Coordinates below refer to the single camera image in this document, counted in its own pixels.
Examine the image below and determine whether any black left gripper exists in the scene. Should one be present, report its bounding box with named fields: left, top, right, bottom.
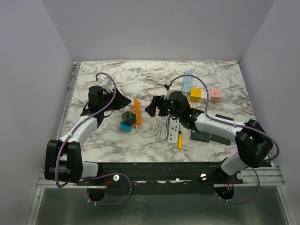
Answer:
left=100, top=88, right=131, bottom=112

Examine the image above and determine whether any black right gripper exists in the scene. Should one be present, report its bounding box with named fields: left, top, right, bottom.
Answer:
left=145, top=95, right=182, bottom=119

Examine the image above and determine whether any orange power strip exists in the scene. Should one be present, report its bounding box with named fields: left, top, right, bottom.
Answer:
left=129, top=99, right=141, bottom=127

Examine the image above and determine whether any dark green plug adapter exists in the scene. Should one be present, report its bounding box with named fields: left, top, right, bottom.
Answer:
left=121, top=111, right=136, bottom=126

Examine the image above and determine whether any teal blue plug block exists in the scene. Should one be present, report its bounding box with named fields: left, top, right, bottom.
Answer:
left=120, top=122, right=132, bottom=132

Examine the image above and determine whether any white green usb charger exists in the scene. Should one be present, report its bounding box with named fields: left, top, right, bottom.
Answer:
left=168, top=118, right=180, bottom=143

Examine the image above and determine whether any light blue power strip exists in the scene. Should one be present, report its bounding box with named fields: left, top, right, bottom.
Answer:
left=183, top=70, right=192, bottom=94

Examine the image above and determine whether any yellow cube socket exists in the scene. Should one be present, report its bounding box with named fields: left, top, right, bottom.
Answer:
left=189, top=88, right=202, bottom=103

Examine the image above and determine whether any white tiger cube socket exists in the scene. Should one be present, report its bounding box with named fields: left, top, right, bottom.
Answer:
left=200, top=92, right=210, bottom=104

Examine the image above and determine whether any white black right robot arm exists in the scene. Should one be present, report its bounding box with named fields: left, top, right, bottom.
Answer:
left=145, top=91, right=273, bottom=183

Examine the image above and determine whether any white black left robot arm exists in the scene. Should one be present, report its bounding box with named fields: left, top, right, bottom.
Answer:
left=45, top=86, right=134, bottom=188

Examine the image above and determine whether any black block under box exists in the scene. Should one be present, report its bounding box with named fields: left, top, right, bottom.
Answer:
left=190, top=130, right=211, bottom=143

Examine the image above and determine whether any black flat block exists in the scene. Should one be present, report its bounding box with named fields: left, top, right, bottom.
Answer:
left=210, top=114, right=234, bottom=146

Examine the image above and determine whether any white coiled cable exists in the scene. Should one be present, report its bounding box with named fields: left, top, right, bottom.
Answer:
left=143, top=72, right=172, bottom=87

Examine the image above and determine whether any white cable bundle left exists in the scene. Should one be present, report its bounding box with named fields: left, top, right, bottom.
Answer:
left=135, top=116, right=171, bottom=141

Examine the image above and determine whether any yellow handled screwdriver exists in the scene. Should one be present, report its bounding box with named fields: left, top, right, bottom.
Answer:
left=178, top=131, right=183, bottom=150

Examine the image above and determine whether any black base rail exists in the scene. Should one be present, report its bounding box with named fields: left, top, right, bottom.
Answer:
left=48, top=160, right=270, bottom=195

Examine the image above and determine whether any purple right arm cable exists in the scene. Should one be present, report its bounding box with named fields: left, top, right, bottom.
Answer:
left=167, top=75, right=281, bottom=204

